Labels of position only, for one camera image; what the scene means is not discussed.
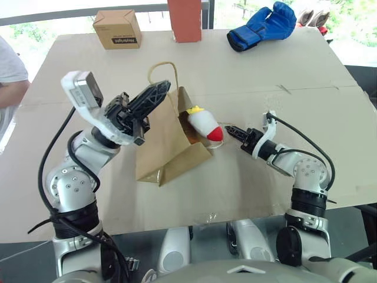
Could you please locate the tall red-brown box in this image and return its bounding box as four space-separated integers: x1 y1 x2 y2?
167 0 203 44

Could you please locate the person in grey shirt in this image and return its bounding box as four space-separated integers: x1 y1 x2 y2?
0 35 30 154

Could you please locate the brown plush slipper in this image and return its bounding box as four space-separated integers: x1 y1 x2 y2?
296 8 315 27
313 10 331 28

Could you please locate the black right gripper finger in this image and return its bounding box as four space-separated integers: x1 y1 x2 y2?
225 126 250 137
226 129 247 142

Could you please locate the grey window railing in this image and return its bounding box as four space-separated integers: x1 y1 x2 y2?
0 2 177 28

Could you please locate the brown paper bag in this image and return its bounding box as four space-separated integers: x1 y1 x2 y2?
135 61 213 188

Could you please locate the blue boxing glove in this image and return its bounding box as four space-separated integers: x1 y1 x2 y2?
226 1 297 53

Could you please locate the grey robot torso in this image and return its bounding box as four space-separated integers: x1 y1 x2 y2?
52 256 377 283

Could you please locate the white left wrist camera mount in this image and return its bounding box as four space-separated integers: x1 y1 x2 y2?
61 70 135 146

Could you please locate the white red rocket plush toy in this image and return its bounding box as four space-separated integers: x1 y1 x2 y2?
185 106 225 143

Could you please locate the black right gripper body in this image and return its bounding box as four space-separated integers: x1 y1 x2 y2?
240 128 263 157

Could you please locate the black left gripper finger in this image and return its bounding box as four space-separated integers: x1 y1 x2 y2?
138 84 171 117
129 79 171 111

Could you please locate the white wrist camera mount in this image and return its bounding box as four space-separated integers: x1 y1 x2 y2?
61 70 135 146
252 110 277 159

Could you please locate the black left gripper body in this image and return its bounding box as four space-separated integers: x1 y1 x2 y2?
104 93 151 146

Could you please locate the brown cardboard table cover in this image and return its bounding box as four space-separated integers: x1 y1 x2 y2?
0 28 377 244

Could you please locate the small brown cardboard box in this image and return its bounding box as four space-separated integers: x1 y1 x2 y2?
92 9 143 50

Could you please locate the silver robot leg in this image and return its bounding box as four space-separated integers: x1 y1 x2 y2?
158 226 193 277
226 218 276 264

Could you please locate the clear tape patch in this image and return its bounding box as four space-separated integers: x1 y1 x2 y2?
193 211 219 228

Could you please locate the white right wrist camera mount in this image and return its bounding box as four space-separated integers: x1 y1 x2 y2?
252 110 277 159

